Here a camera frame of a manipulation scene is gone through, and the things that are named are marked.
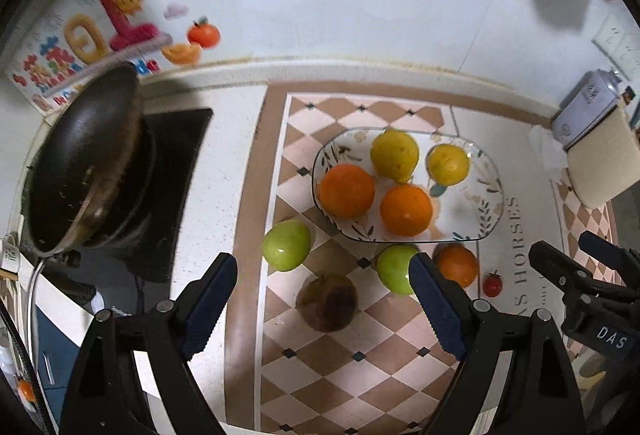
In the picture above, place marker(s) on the checkered pink table mat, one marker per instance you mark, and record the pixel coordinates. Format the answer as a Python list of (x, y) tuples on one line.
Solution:
[(350, 390)]

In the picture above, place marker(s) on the green apple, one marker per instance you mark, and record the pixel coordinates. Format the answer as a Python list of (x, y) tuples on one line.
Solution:
[(286, 245), (392, 267)]

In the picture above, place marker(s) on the crumpled white tissue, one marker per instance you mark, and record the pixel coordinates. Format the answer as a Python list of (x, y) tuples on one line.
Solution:
[(547, 150)]

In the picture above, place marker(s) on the white mug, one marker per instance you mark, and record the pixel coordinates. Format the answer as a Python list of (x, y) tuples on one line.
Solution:
[(9, 257)]

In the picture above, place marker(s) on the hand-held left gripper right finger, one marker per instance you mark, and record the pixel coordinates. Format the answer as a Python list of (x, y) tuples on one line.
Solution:
[(435, 300)]

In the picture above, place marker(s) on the orange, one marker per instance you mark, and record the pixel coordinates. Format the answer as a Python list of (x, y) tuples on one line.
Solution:
[(347, 191), (406, 210), (457, 265)]

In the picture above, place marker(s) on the red cherry tomato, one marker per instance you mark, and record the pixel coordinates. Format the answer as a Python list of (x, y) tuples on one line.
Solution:
[(492, 286)]

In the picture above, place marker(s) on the colourful wall sticker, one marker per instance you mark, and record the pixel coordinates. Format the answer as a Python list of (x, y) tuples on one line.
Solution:
[(90, 35)]

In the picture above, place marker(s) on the silver metal canister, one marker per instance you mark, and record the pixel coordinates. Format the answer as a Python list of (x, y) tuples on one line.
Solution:
[(582, 110)]

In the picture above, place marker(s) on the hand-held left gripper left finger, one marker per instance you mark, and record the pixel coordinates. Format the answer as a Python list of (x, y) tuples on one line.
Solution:
[(210, 300)]

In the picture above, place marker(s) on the white wall outlet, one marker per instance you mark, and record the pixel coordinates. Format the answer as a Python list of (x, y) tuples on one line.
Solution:
[(617, 40)]

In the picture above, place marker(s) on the brown round fruit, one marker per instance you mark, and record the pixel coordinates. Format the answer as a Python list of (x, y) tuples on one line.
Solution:
[(325, 302)]

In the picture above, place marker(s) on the beige cloth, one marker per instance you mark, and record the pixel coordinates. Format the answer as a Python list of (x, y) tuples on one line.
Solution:
[(600, 165)]

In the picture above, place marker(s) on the large yellow lemon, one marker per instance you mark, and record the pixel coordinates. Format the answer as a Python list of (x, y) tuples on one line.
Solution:
[(394, 155)]

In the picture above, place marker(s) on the glass plate with leaf print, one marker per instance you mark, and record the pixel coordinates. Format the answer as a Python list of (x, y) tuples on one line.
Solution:
[(465, 215)]

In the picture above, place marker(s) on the black glass stove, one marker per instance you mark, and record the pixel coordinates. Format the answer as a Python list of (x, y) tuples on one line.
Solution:
[(180, 175)]

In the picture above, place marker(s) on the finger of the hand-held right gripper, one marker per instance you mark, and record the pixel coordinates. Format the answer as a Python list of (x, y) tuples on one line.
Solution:
[(607, 252), (555, 262)]

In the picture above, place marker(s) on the black wok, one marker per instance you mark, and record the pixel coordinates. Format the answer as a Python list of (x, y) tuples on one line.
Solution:
[(85, 155)]

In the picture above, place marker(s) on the small yellow lemon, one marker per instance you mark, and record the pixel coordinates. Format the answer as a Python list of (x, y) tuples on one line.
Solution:
[(448, 164)]

